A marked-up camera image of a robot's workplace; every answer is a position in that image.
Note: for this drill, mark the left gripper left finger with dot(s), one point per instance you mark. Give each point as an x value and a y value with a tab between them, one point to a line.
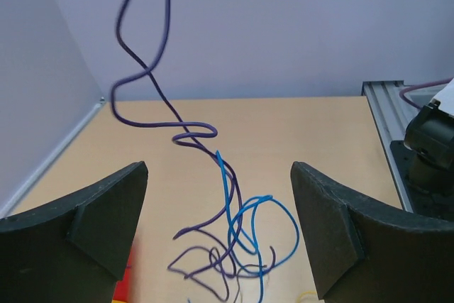
75	248

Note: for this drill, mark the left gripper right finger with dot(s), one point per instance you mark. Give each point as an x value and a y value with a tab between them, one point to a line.
363	250

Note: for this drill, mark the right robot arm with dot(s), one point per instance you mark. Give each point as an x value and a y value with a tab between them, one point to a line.
424	157

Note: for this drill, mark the red plastic bin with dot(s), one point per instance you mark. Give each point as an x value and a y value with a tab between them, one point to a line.
124	288

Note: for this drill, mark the aluminium front rail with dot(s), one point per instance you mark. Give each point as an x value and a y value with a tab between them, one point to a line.
391	115

